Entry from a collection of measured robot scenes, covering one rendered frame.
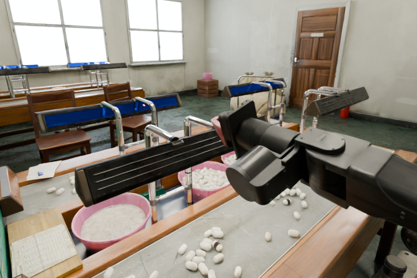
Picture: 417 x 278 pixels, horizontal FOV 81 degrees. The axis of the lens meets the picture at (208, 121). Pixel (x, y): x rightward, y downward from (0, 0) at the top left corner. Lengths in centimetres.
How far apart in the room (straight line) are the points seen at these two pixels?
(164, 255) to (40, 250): 36
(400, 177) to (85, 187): 50
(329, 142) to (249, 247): 60
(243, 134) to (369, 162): 18
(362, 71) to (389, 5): 110
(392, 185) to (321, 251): 60
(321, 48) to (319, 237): 487
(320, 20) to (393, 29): 122
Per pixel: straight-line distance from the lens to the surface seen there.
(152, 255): 86
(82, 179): 56
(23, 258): 94
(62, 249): 91
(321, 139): 34
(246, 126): 41
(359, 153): 33
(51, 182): 139
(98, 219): 106
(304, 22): 573
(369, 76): 538
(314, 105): 119
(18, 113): 320
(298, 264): 83
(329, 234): 95
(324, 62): 553
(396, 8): 535
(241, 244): 88
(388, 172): 32
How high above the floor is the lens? 135
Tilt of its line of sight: 17 degrees down
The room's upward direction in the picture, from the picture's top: straight up
